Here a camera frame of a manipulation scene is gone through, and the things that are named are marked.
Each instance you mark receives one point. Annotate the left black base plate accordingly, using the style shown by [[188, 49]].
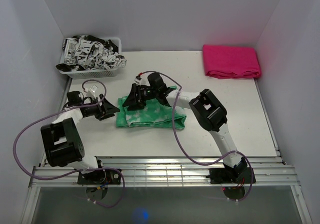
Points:
[[100, 177]]

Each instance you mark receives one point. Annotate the aluminium frame rails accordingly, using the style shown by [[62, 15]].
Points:
[[156, 157]]

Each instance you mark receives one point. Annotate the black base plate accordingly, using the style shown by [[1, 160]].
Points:
[[100, 177], [222, 176]]

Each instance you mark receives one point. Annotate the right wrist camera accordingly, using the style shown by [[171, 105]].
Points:
[[139, 80]]

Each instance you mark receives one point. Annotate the folded pink trousers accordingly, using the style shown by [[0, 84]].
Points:
[[230, 62]]

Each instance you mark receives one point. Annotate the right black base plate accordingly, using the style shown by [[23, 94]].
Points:
[[222, 176]]

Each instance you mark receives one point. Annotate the green tie-dye trousers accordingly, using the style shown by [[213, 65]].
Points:
[[152, 115]]

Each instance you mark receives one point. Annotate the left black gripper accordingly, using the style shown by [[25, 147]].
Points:
[[106, 109]]

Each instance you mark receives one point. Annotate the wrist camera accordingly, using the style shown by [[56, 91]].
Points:
[[139, 80], [91, 92]]

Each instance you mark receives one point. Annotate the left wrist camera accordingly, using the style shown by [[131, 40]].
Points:
[[91, 92]]

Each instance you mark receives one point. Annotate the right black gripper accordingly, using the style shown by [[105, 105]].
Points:
[[135, 102]]

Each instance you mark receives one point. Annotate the black and white printed garment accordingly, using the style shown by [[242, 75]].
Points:
[[86, 53]]

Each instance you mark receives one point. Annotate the white plastic basket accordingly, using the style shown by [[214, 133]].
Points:
[[95, 73]]

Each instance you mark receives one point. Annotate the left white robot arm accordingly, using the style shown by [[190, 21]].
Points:
[[62, 143]]

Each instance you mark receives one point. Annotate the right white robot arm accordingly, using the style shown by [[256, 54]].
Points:
[[211, 116]]

